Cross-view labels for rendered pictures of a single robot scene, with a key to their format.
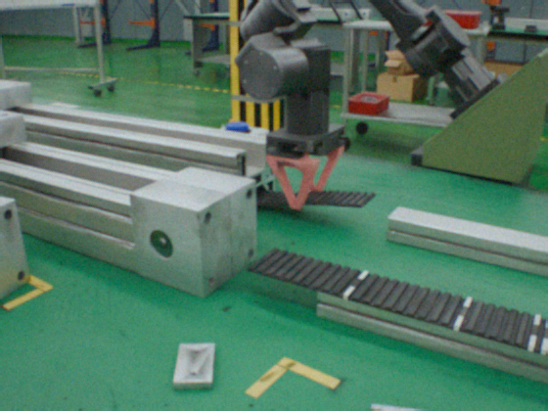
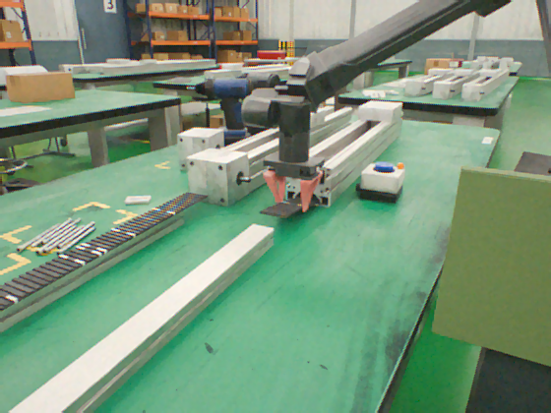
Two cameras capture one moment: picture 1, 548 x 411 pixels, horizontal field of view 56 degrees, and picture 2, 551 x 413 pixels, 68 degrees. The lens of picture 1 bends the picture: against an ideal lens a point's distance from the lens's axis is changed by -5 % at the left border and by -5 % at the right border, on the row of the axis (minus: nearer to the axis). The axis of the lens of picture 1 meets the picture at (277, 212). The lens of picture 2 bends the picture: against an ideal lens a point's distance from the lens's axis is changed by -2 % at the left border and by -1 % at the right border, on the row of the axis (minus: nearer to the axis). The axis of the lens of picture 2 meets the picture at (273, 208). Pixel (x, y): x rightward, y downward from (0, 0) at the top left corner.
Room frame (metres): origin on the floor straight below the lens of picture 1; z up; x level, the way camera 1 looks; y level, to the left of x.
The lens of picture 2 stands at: (0.58, -0.78, 1.10)
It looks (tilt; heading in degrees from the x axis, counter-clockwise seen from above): 22 degrees down; 86
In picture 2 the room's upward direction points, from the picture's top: straight up
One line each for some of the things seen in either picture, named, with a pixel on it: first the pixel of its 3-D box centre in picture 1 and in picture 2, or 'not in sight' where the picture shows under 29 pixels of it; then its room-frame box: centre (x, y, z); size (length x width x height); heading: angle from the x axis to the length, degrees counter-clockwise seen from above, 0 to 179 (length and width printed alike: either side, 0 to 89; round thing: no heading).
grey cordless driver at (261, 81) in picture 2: not in sight; (253, 104); (0.62, 0.72, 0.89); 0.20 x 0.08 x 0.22; 144
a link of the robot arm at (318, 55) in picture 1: (304, 67); (291, 115); (0.67, -0.03, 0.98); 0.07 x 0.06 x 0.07; 144
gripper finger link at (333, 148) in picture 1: (310, 166); (299, 187); (0.68, -0.04, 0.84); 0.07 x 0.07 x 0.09; 60
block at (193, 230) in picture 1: (203, 223); (223, 176); (0.53, 0.08, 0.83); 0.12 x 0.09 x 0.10; 150
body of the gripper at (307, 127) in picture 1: (306, 114); (293, 148); (0.67, -0.04, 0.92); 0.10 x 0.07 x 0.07; 150
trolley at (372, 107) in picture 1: (408, 77); not in sight; (3.71, -0.90, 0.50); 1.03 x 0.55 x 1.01; 67
